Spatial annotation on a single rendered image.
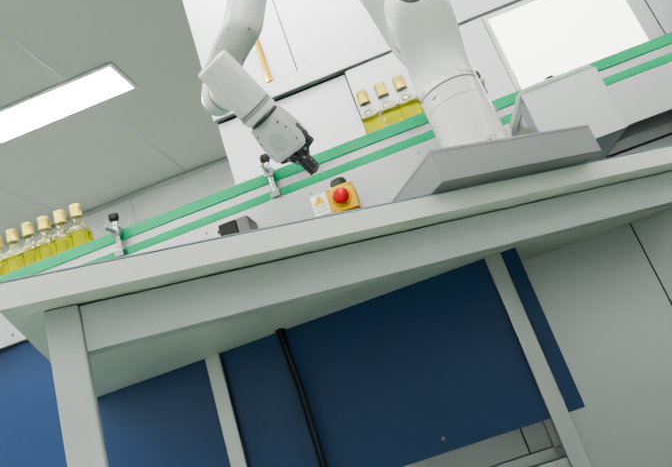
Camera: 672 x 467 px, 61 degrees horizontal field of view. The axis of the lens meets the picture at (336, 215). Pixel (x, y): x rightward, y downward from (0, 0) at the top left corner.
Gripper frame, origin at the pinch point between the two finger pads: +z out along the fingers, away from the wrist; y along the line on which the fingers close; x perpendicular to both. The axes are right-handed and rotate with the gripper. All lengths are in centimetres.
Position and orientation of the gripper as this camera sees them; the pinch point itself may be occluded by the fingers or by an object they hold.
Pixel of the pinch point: (310, 164)
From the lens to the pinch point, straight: 133.3
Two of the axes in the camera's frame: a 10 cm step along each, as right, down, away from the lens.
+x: 2.3, -6.0, 7.6
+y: 7.1, -4.3, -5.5
